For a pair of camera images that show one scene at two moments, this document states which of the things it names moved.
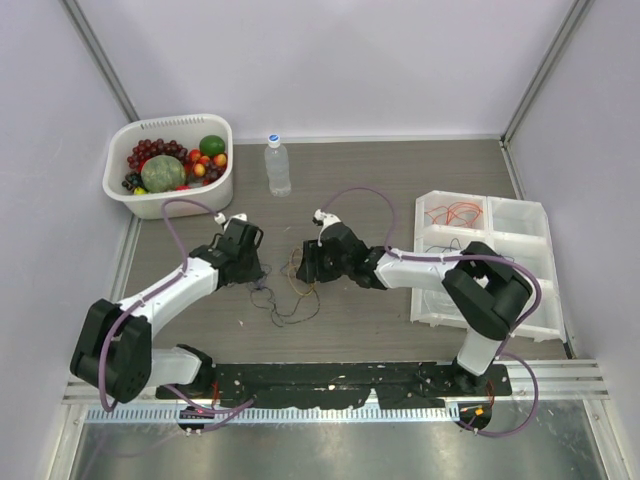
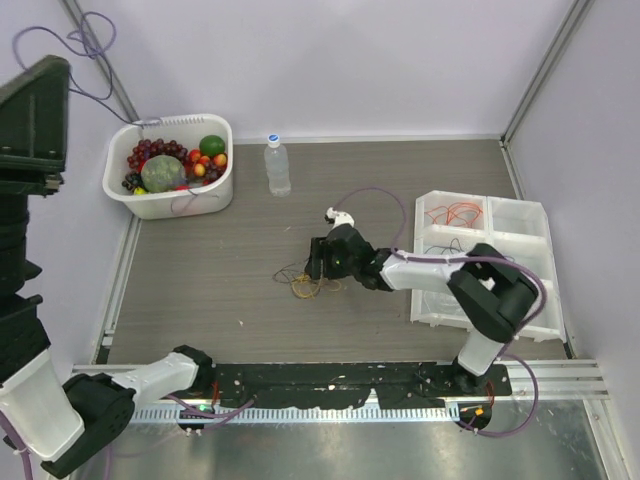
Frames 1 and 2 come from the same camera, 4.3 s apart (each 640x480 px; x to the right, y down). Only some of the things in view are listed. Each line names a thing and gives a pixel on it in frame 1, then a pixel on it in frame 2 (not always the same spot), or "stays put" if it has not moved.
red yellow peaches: [200, 161] stays put
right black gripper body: [321, 265] stays put
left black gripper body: [250, 269] → [26, 177]
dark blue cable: [444, 248] stays put
